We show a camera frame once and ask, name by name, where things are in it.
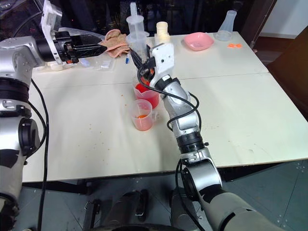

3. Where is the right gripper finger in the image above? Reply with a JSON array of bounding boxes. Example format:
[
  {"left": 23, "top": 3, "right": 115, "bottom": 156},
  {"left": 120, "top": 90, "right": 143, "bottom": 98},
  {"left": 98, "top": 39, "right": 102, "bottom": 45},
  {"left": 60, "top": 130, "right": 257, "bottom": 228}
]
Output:
[
  {"left": 130, "top": 48, "right": 144, "bottom": 71},
  {"left": 133, "top": 51, "right": 148, "bottom": 66}
]

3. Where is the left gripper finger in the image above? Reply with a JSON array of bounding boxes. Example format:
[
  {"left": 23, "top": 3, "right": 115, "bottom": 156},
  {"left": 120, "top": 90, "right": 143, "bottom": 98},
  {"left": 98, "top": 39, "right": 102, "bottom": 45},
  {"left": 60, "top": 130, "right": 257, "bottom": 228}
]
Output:
[
  {"left": 72, "top": 33, "right": 105, "bottom": 48},
  {"left": 72, "top": 44, "right": 108, "bottom": 59}
]

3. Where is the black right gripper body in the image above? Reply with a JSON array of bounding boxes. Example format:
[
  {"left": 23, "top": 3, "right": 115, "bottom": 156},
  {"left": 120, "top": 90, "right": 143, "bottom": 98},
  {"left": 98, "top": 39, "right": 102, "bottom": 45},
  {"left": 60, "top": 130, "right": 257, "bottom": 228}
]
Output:
[{"left": 138, "top": 57, "right": 156, "bottom": 84}]

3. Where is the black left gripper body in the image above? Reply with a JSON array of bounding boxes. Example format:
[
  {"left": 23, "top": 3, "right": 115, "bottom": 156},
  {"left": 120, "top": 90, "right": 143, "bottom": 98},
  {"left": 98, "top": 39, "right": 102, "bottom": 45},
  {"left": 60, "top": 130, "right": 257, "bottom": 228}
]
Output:
[{"left": 54, "top": 31, "right": 79, "bottom": 64}]

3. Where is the large cup with red liquid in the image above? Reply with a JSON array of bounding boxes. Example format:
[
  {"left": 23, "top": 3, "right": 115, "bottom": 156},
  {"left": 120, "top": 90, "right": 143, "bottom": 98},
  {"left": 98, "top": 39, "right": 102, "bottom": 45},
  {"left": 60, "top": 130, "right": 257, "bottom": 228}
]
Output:
[{"left": 131, "top": 74, "right": 161, "bottom": 109}]

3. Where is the small clear measuring cup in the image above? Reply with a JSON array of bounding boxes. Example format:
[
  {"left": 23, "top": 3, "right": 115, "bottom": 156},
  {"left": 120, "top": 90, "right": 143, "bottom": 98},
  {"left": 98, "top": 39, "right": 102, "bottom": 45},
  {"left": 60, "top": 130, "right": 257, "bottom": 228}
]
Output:
[{"left": 129, "top": 99, "right": 158, "bottom": 132}]

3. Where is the clear plastic bag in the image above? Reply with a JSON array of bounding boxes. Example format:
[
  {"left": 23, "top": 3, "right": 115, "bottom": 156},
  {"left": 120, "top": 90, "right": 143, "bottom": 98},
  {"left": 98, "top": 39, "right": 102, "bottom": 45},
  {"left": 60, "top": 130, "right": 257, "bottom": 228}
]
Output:
[{"left": 82, "top": 58, "right": 115, "bottom": 71}]

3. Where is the beige crumpled cloth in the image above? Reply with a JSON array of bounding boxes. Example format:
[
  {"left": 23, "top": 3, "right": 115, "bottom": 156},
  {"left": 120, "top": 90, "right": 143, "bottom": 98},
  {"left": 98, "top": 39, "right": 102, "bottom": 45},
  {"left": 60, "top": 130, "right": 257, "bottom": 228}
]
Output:
[{"left": 98, "top": 28, "right": 132, "bottom": 59}]

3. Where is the tall clear measuring cylinder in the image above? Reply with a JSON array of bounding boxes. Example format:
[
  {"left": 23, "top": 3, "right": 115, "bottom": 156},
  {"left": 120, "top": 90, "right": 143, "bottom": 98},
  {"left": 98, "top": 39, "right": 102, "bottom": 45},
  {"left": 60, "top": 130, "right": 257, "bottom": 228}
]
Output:
[{"left": 126, "top": 1, "right": 150, "bottom": 58}]

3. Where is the pink square bowl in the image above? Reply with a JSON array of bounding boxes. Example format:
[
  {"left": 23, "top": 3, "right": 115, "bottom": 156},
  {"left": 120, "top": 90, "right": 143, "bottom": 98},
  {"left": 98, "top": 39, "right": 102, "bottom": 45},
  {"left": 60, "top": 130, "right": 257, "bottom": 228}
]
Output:
[{"left": 183, "top": 32, "right": 215, "bottom": 52}]

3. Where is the clear plastic conical flask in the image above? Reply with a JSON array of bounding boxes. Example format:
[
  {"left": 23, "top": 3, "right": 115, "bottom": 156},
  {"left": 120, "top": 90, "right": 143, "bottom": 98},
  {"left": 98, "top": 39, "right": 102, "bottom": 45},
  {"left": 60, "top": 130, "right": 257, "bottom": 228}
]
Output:
[{"left": 213, "top": 10, "right": 238, "bottom": 41}]

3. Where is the dark brown wooden furniture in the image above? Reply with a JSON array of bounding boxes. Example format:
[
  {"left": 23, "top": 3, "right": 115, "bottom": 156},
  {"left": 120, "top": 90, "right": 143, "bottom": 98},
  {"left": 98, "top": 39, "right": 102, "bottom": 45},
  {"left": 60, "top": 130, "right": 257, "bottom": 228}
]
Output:
[{"left": 266, "top": 30, "right": 308, "bottom": 116}]

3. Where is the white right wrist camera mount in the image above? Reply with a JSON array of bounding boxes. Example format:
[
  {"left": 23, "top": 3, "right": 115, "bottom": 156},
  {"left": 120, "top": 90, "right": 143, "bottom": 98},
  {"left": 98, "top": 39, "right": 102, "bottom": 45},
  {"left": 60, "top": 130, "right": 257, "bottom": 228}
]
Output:
[{"left": 150, "top": 42, "right": 175, "bottom": 80}]

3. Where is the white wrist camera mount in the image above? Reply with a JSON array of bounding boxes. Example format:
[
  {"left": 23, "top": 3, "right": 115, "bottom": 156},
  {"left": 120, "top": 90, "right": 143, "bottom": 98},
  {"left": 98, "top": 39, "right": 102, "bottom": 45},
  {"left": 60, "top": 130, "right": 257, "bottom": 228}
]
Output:
[
  {"left": 150, "top": 42, "right": 175, "bottom": 80},
  {"left": 40, "top": 0, "right": 64, "bottom": 66}
]

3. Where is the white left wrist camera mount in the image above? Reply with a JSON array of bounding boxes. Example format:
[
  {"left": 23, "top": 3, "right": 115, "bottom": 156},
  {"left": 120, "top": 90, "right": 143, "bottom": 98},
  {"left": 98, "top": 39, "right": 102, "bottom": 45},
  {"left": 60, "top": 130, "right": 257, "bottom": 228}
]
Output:
[{"left": 40, "top": 0, "right": 64, "bottom": 66}]

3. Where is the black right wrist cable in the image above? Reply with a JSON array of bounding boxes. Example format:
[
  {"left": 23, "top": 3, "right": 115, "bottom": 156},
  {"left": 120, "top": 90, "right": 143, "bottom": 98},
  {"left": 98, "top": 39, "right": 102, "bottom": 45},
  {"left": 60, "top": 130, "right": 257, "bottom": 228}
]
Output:
[{"left": 137, "top": 59, "right": 200, "bottom": 131}]

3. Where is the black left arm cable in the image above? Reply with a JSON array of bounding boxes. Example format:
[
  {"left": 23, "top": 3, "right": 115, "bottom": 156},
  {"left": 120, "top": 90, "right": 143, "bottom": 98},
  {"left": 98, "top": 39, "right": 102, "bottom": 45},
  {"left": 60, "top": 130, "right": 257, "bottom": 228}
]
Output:
[{"left": 30, "top": 78, "right": 50, "bottom": 231}]

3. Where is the black right shoulder cable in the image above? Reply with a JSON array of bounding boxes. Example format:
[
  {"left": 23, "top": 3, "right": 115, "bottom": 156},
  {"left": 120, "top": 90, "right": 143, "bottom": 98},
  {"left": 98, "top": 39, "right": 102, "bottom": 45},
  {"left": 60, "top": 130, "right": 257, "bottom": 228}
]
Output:
[{"left": 175, "top": 159, "right": 208, "bottom": 231}]

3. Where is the black table frame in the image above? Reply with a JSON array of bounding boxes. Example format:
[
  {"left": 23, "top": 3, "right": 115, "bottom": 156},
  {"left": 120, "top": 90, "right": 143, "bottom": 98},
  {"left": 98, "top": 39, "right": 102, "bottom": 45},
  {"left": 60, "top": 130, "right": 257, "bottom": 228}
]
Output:
[{"left": 22, "top": 166, "right": 241, "bottom": 196}]

